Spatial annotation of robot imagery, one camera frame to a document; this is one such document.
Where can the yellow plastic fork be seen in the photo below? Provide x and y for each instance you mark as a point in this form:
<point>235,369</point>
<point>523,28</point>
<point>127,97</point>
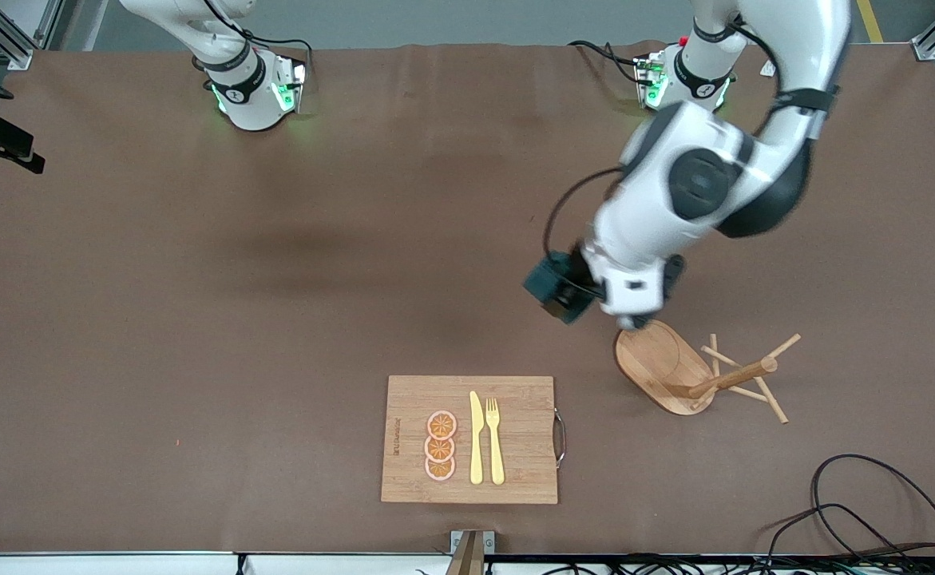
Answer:
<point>495,447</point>

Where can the white table edge rail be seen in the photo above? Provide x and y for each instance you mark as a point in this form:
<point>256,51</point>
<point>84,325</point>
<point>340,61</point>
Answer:
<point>116,563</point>

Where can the wooden mug tree stand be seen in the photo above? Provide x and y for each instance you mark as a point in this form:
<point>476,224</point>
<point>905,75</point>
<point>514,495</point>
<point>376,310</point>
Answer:
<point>659,359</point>

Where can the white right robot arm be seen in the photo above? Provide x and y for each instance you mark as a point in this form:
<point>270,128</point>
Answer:
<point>243,88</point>

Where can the dark green cup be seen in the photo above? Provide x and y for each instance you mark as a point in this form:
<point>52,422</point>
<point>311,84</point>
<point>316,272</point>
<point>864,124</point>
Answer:
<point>545,281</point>

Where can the orange slice toy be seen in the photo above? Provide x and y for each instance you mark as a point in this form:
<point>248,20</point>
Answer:
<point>441,425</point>

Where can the wooden cutting board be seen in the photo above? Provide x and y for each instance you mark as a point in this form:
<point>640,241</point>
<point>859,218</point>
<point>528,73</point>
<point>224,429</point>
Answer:
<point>515,439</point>

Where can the yellow plastic knife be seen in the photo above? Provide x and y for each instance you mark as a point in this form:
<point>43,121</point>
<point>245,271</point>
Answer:
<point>476,447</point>

